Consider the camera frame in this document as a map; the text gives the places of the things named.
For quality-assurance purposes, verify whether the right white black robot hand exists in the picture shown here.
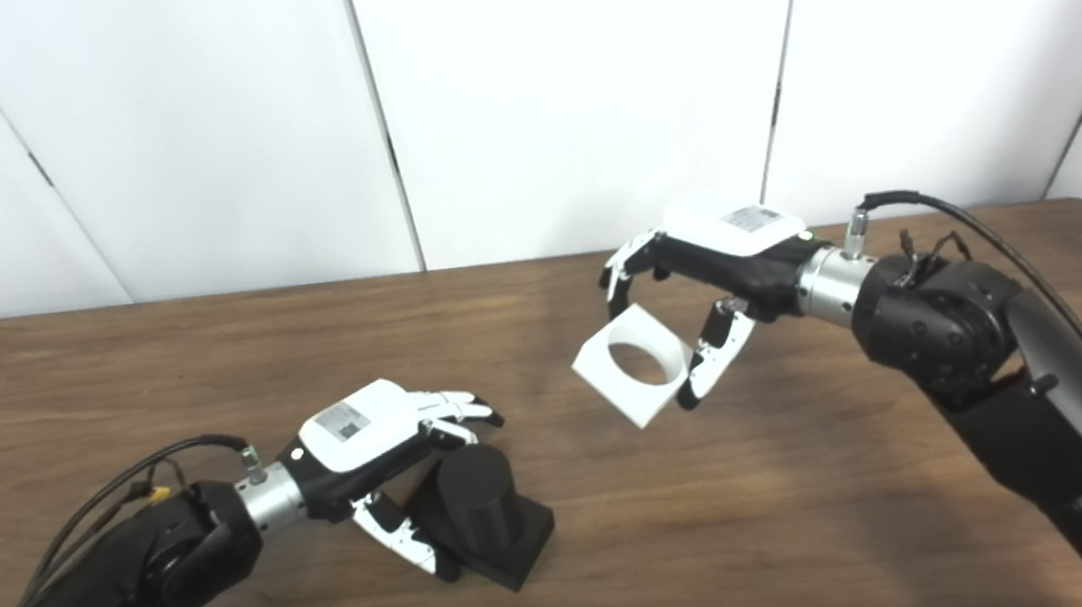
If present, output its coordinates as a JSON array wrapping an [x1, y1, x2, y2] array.
[[589, 183, 834, 421]]

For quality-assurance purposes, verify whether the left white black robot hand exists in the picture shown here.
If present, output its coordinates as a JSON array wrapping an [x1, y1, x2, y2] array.
[[271, 366, 521, 601]]

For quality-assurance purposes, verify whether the black peg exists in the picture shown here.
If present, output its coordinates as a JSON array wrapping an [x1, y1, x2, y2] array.
[[394, 437, 563, 604]]

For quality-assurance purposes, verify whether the white square piece with hole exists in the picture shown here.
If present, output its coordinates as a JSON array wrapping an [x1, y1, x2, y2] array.
[[566, 298, 701, 437]]

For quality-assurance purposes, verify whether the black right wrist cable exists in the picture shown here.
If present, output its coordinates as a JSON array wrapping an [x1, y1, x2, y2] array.
[[837, 171, 1082, 392]]

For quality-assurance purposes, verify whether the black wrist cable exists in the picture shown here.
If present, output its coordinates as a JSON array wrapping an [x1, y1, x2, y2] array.
[[0, 429, 282, 607], [837, 171, 1082, 392]]

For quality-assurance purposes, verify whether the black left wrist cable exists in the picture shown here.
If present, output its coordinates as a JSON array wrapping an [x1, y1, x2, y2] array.
[[0, 429, 282, 607]]

